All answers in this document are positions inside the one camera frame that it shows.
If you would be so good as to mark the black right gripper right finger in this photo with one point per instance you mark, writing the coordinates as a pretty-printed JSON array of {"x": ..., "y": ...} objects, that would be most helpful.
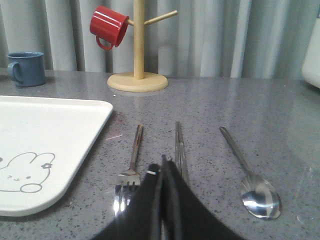
[{"x": 185, "y": 217}]

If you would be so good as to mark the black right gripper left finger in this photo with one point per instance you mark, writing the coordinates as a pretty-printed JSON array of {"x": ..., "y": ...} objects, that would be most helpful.
[{"x": 141, "y": 220}]

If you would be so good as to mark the silver metal spoon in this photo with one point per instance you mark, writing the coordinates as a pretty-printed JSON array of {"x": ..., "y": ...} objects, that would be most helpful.
[{"x": 258, "y": 196}]

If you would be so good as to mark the cream rabbit print tray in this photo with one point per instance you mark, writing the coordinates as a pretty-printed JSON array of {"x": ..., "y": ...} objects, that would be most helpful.
[{"x": 43, "y": 143}]

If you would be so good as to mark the wooden mug tree stand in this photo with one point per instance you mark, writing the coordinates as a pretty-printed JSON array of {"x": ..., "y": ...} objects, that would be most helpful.
[{"x": 139, "y": 80}]

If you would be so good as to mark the grey pleated curtain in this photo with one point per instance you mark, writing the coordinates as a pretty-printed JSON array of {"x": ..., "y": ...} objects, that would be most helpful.
[{"x": 207, "y": 38}]

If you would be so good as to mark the blue enamel mug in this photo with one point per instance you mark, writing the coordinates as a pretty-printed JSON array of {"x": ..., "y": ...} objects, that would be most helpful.
[{"x": 26, "y": 69}]

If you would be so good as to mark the red enamel mug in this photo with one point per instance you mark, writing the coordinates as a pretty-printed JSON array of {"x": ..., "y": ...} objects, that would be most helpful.
[{"x": 108, "y": 26}]

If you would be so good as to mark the white appliance at right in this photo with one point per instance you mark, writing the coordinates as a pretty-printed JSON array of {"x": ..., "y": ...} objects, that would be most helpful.
[{"x": 311, "y": 65}]

